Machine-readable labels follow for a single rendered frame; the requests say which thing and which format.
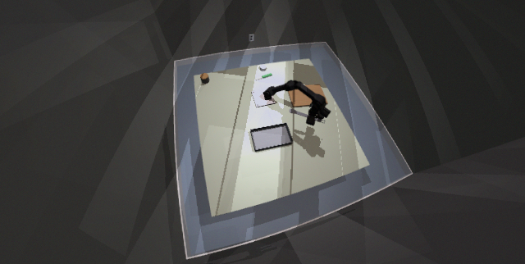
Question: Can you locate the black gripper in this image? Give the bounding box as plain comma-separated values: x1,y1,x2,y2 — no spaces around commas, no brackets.
306,103,318,126

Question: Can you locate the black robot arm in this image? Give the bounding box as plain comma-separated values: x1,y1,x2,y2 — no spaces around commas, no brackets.
263,80,331,120

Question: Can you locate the wooden board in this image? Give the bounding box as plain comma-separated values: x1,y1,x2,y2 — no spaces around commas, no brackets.
288,84,326,107

